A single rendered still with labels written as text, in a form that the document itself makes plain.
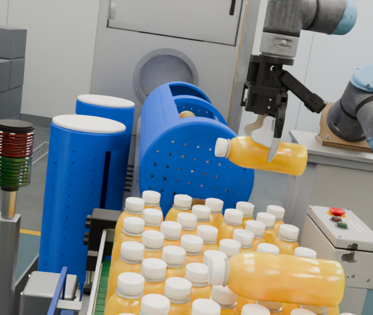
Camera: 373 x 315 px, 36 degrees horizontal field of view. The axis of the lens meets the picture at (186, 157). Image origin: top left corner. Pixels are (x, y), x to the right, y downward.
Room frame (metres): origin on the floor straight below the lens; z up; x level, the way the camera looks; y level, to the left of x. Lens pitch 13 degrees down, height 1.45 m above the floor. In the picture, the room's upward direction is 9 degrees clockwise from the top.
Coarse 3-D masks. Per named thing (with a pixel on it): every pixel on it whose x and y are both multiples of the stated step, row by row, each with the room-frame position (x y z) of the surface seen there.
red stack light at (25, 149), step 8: (0, 136) 0.86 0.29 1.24; (8, 136) 0.86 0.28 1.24; (16, 136) 0.86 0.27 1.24; (24, 136) 0.87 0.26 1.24; (32, 136) 0.89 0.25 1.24; (0, 144) 0.86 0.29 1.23; (8, 144) 0.86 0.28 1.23; (16, 144) 0.86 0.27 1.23; (24, 144) 0.87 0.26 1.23; (32, 144) 0.89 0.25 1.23; (0, 152) 0.86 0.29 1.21; (8, 152) 0.86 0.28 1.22; (16, 152) 0.86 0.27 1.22; (24, 152) 0.87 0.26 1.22; (32, 152) 0.89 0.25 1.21
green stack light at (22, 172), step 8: (0, 160) 0.86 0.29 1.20; (8, 160) 0.86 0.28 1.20; (16, 160) 0.87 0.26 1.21; (24, 160) 0.87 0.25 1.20; (32, 160) 0.90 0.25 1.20; (0, 168) 0.86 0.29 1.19; (8, 168) 0.86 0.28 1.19; (16, 168) 0.87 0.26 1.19; (24, 168) 0.88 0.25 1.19; (0, 176) 0.86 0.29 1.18; (8, 176) 0.86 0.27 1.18; (16, 176) 0.87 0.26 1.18; (24, 176) 0.88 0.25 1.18; (0, 184) 0.86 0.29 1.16; (8, 184) 0.86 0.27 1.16; (16, 184) 0.87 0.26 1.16; (24, 184) 0.88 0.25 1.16
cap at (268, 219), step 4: (260, 212) 1.16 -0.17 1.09; (264, 212) 1.16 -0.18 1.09; (260, 216) 1.13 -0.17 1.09; (264, 216) 1.14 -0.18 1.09; (268, 216) 1.14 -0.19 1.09; (272, 216) 1.15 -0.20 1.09; (260, 220) 1.13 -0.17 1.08; (264, 220) 1.13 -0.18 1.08; (268, 220) 1.13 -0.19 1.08; (272, 220) 1.13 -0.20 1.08; (268, 224) 1.13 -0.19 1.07; (272, 224) 1.13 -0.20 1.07
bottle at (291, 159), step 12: (228, 144) 1.15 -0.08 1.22; (240, 144) 1.14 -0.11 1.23; (252, 144) 1.15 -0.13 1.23; (288, 144) 1.17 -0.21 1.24; (300, 144) 1.18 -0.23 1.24; (228, 156) 1.16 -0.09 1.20; (240, 156) 1.14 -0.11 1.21; (252, 156) 1.14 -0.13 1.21; (264, 156) 1.14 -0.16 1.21; (276, 156) 1.14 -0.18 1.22; (288, 156) 1.15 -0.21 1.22; (300, 156) 1.15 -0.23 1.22; (252, 168) 1.16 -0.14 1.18; (264, 168) 1.15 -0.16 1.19; (276, 168) 1.15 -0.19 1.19; (288, 168) 1.15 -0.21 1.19; (300, 168) 1.15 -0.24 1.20
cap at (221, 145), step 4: (220, 140) 1.16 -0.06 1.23; (224, 140) 1.16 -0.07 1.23; (216, 144) 1.18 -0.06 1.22; (220, 144) 1.15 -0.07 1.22; (224, 144) 1.15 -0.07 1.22; (216, 148) 1.17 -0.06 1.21; (220, 148) 1.15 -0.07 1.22; (224, 148) 1.15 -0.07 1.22; (216, 152) 1.15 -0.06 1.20; (220, 152) 1.15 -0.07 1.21; (224, 152) 1.15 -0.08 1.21; (220, 156) 1.16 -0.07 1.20
